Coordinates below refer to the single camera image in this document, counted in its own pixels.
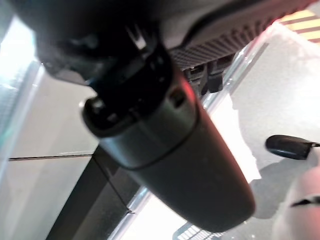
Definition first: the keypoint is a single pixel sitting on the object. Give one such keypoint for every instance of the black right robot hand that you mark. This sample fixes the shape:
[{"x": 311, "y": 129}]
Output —
[{"x": 187, "y": 175}]

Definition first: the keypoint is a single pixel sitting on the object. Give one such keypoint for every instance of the pale held object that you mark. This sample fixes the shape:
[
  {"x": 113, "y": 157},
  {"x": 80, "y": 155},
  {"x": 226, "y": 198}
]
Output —
[{"x": 305, "y": 220}]

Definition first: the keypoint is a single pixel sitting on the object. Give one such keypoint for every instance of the yellow black hazard tape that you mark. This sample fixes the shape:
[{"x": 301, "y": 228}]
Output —
[{"x": 305, "y": 25}]

